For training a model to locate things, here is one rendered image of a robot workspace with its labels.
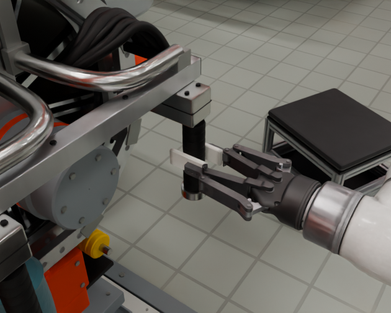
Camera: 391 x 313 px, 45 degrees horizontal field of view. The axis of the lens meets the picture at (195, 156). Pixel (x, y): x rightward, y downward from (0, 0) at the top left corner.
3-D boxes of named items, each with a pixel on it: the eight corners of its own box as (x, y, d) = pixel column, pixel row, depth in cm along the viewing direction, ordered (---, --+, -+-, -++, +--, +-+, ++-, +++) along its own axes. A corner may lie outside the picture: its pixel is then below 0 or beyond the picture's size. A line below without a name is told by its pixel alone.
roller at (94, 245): (33, 199, 117) (28, 182, 114) (120, 252, 104) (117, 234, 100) (13, 212, 114) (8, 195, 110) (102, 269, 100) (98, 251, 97)
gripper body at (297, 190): (296, 244, 66) (239, 217, 70) (320, 209, 71) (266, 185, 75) (303, 206, 61) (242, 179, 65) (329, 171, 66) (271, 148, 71)
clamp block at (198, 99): (165, 96, 76) (164, 67, 73) (211, 114, 72) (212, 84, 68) (144, 110, 73) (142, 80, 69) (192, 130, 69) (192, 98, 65)
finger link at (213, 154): (220, 151, 74) (223, 149, 74) (184, 136, 77) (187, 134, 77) (220, 166, 76) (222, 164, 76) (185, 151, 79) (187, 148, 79)
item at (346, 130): (256, 175, 199) (264, 107, 177) (321, 149, 213) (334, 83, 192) (326, 241, 170) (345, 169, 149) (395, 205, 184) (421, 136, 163)
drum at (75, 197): (40, 151, 84) (22, 82, 75) (128, 198, 75) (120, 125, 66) (-29, 194, 75) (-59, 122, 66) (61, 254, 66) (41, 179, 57)
